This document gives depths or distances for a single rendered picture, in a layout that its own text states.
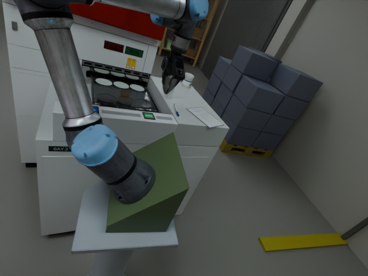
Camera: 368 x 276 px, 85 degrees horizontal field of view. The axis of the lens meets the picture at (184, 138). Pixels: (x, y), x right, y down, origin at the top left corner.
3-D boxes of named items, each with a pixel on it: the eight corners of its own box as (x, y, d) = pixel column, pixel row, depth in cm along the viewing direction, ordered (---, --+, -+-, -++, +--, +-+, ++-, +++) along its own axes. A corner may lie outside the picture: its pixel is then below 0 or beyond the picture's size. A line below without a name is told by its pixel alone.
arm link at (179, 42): (193, 42, 83) (176, 36, 79) (189, 53, 85) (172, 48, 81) (187, 37, 88) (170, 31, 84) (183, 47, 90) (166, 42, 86)
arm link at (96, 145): (111, 190, 55) (74, 161, 47) (94, 172, 65) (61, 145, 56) (141, 158, 59) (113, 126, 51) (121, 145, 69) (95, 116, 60)
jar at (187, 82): (179, 83, 157) (184, 72, 152) (188, 85, 161) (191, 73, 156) (183, 87, 152) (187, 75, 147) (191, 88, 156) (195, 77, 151)
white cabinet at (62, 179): (51, 170, 168) (50, 78, 126) (158, 167, 215) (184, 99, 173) (40, 245, 123) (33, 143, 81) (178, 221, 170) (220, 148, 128)
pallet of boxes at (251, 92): (268, 158, 317) (325, 83, 250) (221, 151, 284) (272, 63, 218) (234, 116, 417) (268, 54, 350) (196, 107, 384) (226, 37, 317)
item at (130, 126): (54, 127, 91) (54, 100, 84) (165, 134, 118) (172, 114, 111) (52, 140, 85) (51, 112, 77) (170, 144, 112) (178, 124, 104)
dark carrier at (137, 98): (92, 76, 130) (92, 75, 129) (143, 86, 147) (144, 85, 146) (95, 102, 106) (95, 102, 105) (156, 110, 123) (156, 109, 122)
